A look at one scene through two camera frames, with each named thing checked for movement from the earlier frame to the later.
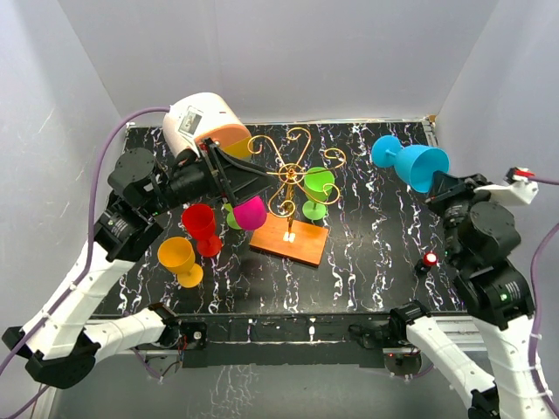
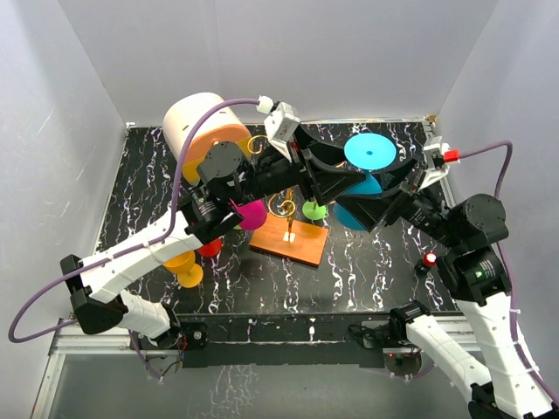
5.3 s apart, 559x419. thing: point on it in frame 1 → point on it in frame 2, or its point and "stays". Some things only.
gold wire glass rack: x=288 y=231 stays
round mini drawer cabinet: x=197 y=117 stays
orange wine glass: x=177 y=255 stays
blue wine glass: x=416 y=163 → x=366 y=151
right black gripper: x=443 y=184 → x=369 y=209
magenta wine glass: x=251 y=214 stays
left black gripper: x=238 y=181 → x=324 y=185
